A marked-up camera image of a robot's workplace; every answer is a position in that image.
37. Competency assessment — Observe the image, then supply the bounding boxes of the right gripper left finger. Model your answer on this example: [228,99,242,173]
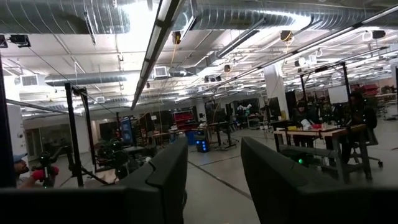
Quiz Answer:
[116,136,189,224]

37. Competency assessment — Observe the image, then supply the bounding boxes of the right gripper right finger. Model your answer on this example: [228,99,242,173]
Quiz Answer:
[241,136,310,224]

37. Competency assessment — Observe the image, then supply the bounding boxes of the black office chair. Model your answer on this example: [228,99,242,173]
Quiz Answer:
[351,127,384,169]

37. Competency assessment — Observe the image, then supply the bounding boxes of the computer with blue lights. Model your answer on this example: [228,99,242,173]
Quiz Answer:
[195,138,210,153]

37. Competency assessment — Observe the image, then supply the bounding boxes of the background robot arms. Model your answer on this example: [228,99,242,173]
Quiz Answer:
[95,138,156,180]

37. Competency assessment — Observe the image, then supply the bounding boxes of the red storage shelf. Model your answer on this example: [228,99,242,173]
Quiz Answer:
[172,111,195,131]

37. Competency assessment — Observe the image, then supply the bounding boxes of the person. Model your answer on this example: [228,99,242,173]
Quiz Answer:
[341,91,379,162]
[12,152,60,189]
[294,100,321,128]

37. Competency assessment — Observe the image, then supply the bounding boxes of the wooden work table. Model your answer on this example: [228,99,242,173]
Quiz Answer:
[273,123,373,183]

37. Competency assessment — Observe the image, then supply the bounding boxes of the white building column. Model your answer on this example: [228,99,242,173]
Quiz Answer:
[263,63,290,121]

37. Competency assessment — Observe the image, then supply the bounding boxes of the white screen board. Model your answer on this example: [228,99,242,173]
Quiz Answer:
[328,85,349,105]

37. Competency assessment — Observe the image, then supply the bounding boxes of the black rig frame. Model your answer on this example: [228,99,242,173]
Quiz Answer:
[63,82,109,187]
[300,62,355,125]

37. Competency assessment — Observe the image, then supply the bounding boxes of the black rig post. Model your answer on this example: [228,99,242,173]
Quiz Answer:
[0,54,16,188]

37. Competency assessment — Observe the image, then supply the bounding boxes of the large silver spiral duct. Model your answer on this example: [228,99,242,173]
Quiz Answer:
[0,0,312,34]

